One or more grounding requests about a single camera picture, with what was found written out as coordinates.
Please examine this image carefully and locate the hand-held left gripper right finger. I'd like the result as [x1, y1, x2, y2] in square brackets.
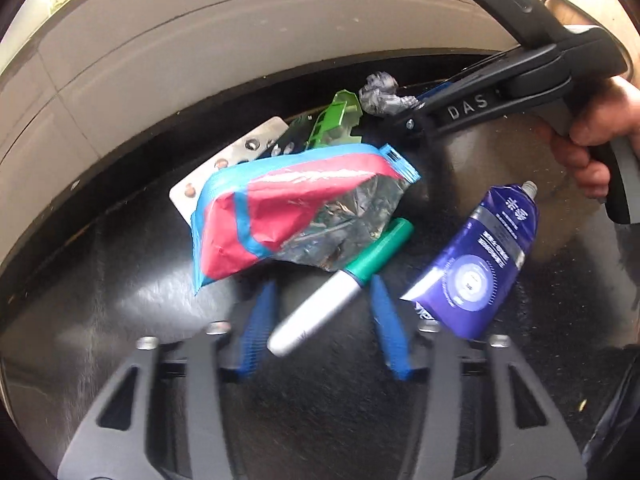
[369, 275, 587, 480]

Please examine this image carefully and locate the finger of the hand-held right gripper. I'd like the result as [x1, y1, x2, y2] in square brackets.
[391, 67, 573, 150]
[412, 42, 561, 106]

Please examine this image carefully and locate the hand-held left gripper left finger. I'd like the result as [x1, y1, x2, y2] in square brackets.
[57, 280, 279, 480]

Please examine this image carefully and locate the green cap silver marker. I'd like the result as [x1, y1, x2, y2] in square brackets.
[266, 217, 415, 358]

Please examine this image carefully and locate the grey foil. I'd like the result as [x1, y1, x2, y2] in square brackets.
[357, 72, 421, 117]

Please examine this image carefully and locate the person's right hand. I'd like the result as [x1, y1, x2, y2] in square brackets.
[537, 76, 640, 206]

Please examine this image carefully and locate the wooden cutting board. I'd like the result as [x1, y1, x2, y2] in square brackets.
[547, 0, 598, 26]

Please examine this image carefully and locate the purple tube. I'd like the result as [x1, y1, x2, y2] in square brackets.
[400, 180, 541, 342]

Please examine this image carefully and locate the red blue snack bag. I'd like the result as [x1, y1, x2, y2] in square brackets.
[190, 142, 421, 297]

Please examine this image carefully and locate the green wrapper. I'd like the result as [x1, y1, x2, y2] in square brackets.
[305, 89, 366, 148]

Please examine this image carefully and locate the dark green packaging piece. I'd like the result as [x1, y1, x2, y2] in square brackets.
[265, 112, 326, 161]

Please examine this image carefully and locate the silver blister pack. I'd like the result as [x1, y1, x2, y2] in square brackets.
[169, 116, 291, 226]

